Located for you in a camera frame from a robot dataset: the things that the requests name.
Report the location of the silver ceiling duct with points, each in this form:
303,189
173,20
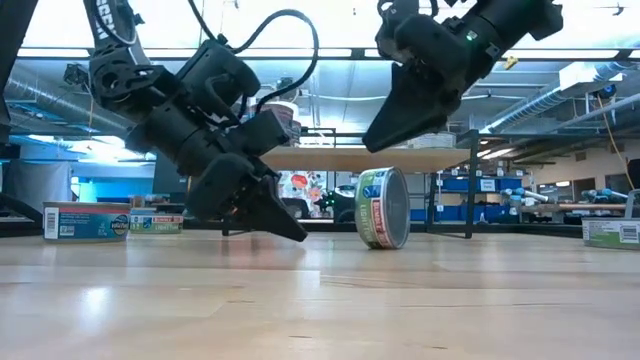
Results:
540,102

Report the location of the long ceiling light fixture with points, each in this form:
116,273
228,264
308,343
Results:
345,53

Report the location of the blue grey rolled tubes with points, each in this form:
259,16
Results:
600,196

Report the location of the yellow hanging tag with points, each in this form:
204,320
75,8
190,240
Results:
511,62

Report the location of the blue storage bin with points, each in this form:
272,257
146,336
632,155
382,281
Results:
417,215
452,185
492,214
511,184

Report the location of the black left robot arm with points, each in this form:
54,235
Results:
130,82

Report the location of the wooden shelf black metal legs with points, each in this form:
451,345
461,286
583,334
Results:
325,160

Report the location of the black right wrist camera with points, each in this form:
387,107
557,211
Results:
387,37

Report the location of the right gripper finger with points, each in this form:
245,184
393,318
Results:
410,110

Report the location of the floral patterned cloth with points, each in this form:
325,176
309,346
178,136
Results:
305,187

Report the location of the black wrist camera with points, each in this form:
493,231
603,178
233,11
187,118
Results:
260,132
387,37

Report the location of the white cloth cover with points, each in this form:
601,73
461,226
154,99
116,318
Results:
30,185

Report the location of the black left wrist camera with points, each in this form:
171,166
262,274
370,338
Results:
260,132

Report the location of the grey ceiling duct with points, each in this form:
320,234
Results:
50,102

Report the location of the white label storage bin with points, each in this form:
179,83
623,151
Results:
486,185

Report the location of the black aluminium table frame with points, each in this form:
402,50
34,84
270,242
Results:
20,229

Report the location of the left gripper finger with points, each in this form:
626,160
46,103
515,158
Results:
270,215

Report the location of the white ceiling unit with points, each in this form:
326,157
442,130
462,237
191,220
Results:
590,75

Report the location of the black curved tube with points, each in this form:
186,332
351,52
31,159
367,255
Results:
20,207

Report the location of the grey cabinet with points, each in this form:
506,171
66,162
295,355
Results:
167,185

